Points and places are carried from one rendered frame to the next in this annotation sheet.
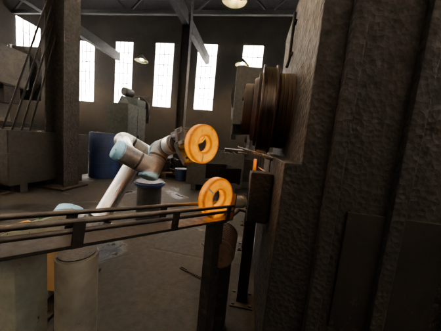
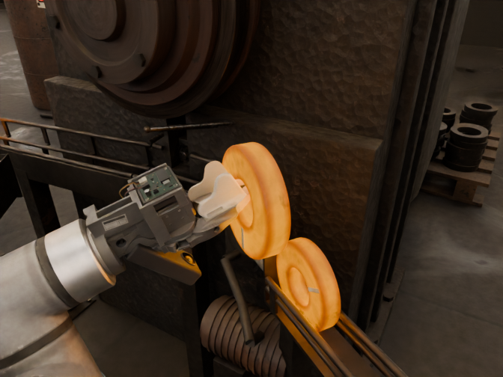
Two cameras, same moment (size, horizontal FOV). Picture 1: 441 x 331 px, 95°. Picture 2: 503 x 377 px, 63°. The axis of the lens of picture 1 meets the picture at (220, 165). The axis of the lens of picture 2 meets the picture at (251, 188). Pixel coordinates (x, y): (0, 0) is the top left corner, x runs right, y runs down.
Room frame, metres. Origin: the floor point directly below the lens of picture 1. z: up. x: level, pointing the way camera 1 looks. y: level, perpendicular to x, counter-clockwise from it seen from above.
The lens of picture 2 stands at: (0.65, 0.52, 1.20)
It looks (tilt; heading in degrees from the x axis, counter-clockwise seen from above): 31 degrees down; 291
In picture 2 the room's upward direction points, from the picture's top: straight up
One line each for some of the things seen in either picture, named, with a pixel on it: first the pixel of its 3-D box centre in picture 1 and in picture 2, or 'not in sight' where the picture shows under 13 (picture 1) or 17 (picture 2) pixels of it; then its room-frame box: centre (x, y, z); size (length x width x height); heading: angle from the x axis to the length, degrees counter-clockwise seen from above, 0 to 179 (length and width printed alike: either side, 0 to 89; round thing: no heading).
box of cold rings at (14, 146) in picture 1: (31, 155); not in sight; (3.14, 2.97, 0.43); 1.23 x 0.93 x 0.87; 170
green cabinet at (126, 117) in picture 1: (127, 140); not in sight; (4.43, 2.08, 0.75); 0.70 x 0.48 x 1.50; 172
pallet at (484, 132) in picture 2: not in sight; (395, 123); (0.70, -2.14, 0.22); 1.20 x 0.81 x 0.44; 170
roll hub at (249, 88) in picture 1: (247, 110); (103, 3); (1.19, -0.12, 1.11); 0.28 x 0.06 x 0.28; 172
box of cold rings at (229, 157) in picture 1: (216, 168); not in sight; (3.99, 0.07, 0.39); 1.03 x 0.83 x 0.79; 86
